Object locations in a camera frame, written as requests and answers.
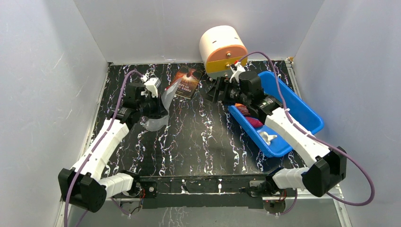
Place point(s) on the dark paperback book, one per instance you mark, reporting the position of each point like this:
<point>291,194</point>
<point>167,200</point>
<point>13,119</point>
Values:
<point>190,78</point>

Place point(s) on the aluminium front rail frame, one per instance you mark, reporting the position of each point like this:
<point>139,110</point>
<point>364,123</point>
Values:
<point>203,191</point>

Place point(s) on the round white drawer cabinet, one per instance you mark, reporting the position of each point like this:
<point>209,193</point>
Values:
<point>219,47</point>

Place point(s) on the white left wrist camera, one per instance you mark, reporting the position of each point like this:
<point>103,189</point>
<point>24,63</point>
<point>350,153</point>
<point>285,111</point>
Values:
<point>151,84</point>

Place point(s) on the blue plastic bin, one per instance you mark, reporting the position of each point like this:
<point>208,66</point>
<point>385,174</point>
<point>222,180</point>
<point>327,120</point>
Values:
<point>292,124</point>

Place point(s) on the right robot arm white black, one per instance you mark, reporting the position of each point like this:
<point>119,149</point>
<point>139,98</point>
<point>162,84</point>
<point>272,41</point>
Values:
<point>317,177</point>

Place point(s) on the clear zip bag orange zipper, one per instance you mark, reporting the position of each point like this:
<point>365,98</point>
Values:
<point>153,124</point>

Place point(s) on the dark red sweet potato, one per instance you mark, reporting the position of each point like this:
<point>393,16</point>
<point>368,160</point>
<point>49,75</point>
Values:
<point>242,109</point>

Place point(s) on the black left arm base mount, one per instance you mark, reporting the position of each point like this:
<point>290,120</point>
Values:
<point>130,188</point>

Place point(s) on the white toy garlic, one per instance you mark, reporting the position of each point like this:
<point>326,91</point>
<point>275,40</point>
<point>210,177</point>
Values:
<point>268,138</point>

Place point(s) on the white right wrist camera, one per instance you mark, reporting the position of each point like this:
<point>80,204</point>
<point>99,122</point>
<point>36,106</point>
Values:
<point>236,69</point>

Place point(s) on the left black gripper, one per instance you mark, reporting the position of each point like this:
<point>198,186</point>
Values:
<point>161,111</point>

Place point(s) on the magenta purple toy vegetable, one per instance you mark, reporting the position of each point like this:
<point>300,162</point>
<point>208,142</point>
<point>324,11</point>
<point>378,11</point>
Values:
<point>254,122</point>

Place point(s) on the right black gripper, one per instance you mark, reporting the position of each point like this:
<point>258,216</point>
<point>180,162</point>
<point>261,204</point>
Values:
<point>221,86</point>

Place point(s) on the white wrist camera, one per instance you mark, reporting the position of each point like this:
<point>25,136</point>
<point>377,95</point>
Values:
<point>151,84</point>
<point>236,69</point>

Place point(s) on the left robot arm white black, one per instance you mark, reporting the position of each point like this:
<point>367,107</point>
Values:
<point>100,156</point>

